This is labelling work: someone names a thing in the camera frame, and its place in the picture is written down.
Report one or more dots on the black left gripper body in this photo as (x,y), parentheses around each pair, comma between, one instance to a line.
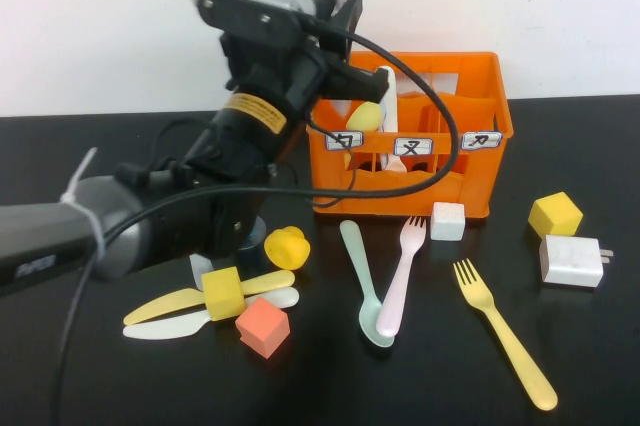
(280,71)

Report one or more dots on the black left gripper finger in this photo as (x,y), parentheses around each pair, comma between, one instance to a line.
(347,26)
(327,2)

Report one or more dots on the white plastic cutlery piece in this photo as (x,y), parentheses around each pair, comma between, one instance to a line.
(392,111)

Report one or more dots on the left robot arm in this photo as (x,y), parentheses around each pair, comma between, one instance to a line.
(40,241)

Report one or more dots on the orange plastic cutlery holder crate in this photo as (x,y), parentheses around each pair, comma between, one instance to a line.
(450,191)

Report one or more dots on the paper label marked spoon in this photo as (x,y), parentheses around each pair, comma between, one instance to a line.
(336,142)

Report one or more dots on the yellow plastic spoon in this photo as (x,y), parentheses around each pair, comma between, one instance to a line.
(364,116)

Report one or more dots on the paper label marked fork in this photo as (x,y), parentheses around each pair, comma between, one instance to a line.
(413,146)

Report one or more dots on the blue paper cone cup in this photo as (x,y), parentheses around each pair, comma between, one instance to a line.
(256,232)

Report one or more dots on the paper label marked knife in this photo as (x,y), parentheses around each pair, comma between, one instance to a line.
(481,140)

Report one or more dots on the yellow round plastic cap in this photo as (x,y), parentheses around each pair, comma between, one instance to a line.
(287,248)

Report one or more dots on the mint green plastic spoon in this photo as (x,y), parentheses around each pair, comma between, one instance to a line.
(357,266)

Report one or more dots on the grey plastic fork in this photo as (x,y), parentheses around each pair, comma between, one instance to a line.
(200,266)

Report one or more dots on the white foam cube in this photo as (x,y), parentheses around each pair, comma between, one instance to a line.
(447,221)

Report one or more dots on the white zip tie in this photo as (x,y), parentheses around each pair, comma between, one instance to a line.
(80,173)

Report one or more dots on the yellow foam cube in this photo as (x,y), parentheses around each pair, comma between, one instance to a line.
(555,216)
(222,293)

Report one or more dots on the pink plastic fork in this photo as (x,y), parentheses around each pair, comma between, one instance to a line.
(400,286)

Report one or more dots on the orange foam cube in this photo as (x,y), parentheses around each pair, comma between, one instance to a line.
(262,328)

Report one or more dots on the yellow plastic knife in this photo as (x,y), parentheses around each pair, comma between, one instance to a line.
(155,308)

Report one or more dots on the white plastic knife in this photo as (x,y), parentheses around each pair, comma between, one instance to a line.
(160,330)

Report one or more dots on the white plug charger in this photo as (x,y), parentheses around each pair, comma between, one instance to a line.
(570,261)

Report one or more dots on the yellow plastic fork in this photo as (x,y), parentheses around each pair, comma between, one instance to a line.
(505,336)

